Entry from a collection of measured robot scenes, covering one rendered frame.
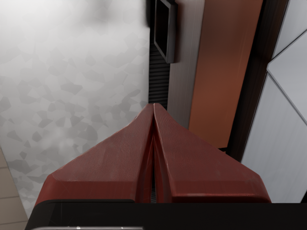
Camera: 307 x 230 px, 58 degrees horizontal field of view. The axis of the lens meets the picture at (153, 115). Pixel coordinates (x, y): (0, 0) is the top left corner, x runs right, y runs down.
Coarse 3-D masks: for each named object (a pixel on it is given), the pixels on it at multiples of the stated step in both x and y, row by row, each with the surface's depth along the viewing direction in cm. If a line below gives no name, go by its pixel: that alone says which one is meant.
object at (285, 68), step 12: (300, 36) 18; (288, 48) 18; (300, 48) 18; (276, 60) 18; (288, 60) 18; (300, 60) 19; (276, 72) 19; (288, 72) 19; (300, 72) 19; (288, 84) 20; (288, 96) 20
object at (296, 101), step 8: (304, 72) 19; (304, 80) 20; (296, 88) 20; (304, 88) 20; (296, 96) 21; (304, 96) 21; (296, 104) 21; (304, 104) 21; (304, 112) 22; (304, 120) 22
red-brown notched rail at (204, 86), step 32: (192, 0) 19; (224, 0) 17; (256, 0) 18; (192, 32) 20; (224, 32) 18; (192, 64) 20; (224, 64) 20; (192, 96) 21; (224, 96) 22; (192, 128) 23; (224, 128) 24
